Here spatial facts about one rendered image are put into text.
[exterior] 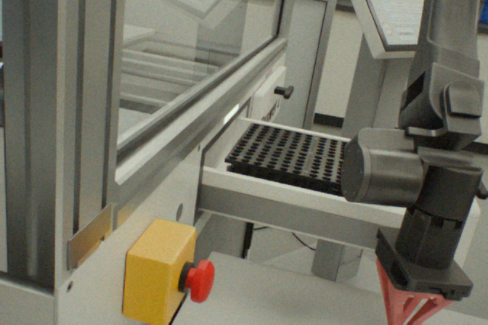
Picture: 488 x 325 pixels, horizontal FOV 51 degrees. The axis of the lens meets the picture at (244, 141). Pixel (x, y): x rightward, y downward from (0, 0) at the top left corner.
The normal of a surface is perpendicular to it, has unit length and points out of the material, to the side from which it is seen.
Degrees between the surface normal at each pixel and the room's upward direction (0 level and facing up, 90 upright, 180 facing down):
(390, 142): 45
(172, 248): 0
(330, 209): 90
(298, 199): 90
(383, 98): 90
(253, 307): 0
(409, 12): 50
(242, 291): 0
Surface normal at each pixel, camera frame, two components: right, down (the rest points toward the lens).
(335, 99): -0.16, 0.33
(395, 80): 0.63, 0.36
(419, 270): 0.17, -0.93
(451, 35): 0.18, -0.53
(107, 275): 0.97, 0.21
